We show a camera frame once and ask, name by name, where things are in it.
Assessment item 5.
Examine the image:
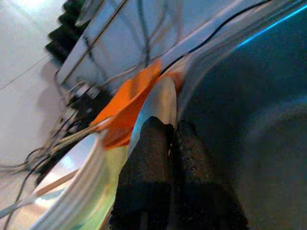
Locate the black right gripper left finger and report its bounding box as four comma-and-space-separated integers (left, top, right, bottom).
109, 116, 175, 230

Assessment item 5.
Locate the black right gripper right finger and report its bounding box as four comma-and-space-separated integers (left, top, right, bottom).
171, 118, 250, 230

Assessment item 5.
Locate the green plate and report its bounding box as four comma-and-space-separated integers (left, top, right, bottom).
71, 141, 131, 230

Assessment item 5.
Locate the white bowl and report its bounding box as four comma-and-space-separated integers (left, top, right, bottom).
28, 76, 179, 230

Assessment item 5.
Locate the stainless steel kitchen sink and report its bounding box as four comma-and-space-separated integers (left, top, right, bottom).
163, 0, 307, 230

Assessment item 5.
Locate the orange plastic bowl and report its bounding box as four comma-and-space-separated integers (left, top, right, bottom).
90, 58, 164, 150

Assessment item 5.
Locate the wooden chopstick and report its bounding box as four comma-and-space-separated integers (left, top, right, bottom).
47, 119, 113, 149
35, 170, 80, 195

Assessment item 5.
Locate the black power strip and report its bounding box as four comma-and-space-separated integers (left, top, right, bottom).
64, 91, 113, 125

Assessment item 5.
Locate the black charger device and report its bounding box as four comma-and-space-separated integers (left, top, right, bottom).
45, 0, 92, 63

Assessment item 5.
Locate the black power cable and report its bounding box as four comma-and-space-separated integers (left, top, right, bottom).
160, 0, 272, 72

